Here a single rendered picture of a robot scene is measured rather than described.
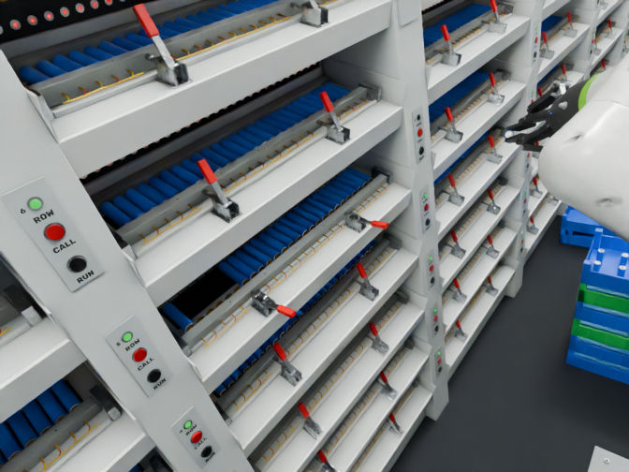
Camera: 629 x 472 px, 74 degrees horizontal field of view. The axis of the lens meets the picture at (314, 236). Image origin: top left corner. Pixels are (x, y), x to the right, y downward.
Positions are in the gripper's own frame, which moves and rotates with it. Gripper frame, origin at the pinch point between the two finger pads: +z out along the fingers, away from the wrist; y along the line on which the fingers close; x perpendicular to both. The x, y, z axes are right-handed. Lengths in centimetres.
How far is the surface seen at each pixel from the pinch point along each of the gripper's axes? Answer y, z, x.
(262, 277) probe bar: -32, -16, 51
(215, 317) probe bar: -38, -22, 57
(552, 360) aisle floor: -70, 61, -52
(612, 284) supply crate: -35, 34, -50
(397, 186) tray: -13.0, 7.4, 23.3
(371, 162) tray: -7.7, 10.5, 29.4
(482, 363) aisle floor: -75, 67, -29
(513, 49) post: 34, 44, -17
